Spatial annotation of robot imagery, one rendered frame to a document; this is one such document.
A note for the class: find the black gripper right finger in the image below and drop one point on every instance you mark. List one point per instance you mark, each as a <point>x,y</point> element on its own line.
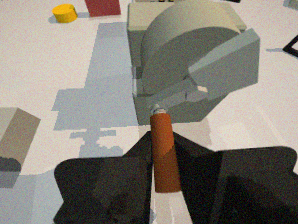
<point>204,173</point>

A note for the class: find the yellow short cylinder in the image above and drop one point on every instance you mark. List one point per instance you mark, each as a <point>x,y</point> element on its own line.
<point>65,13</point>

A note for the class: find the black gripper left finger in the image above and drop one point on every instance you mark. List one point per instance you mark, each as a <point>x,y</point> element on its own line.
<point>130,173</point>

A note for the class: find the black l-shaped rod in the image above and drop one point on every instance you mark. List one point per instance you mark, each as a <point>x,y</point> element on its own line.
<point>289,45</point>

